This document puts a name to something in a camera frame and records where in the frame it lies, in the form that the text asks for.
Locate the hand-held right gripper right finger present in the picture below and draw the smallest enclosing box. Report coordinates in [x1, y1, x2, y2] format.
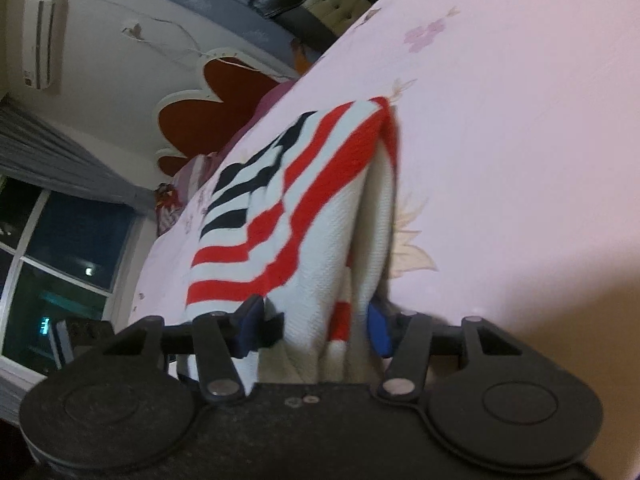
[366, 301, 521, 403]

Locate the thin wall cable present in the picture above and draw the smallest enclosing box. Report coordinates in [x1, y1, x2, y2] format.
[121, 19, 301, 82]

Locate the white framed window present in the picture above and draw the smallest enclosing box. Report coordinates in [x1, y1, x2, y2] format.
[0, 174, 148, 396]

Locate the dark box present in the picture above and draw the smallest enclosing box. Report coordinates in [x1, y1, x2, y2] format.
[49, 316, 117, 372]

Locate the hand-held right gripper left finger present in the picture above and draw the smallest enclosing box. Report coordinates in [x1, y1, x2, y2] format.
[102, 294, 286, 405]

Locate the white wall air conditioner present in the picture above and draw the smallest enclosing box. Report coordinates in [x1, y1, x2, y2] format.
[21, 0, 69, 92]

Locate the grey window curtain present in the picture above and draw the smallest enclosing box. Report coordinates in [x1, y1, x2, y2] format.
[0, 101, 158, 207]

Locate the striped red plush pillow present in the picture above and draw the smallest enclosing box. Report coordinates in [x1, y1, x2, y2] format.
[154, 181, 187, 238]

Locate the pink pillow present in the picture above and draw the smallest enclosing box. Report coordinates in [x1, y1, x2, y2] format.
[250, 80, 298, 133]

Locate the red white flower-shaped headboard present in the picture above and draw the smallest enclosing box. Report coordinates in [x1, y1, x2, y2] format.
[151, 49, 288, 177]

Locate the white red black striped sweater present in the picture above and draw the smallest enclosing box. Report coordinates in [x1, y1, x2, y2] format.
[176, 96, 402, 396]

